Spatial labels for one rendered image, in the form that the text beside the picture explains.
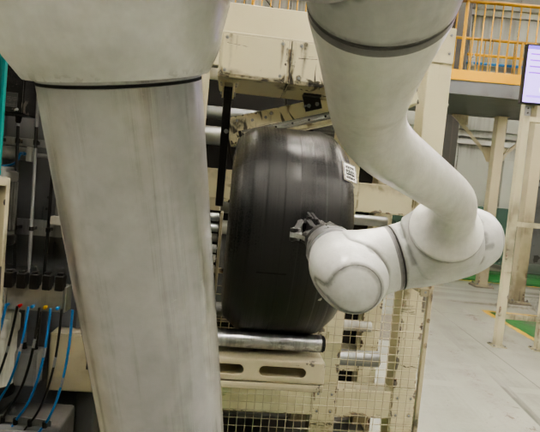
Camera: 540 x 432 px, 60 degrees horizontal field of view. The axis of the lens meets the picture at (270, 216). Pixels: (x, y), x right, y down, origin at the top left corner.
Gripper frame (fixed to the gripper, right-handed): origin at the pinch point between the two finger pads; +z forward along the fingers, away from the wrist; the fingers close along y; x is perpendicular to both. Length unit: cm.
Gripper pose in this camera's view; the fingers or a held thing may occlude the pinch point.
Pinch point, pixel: (311, 222)
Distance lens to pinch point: 104.3
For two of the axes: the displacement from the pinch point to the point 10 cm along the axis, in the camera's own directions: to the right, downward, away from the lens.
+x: -1.1, 9.7, 2.0
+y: -9.9, -0.9, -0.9
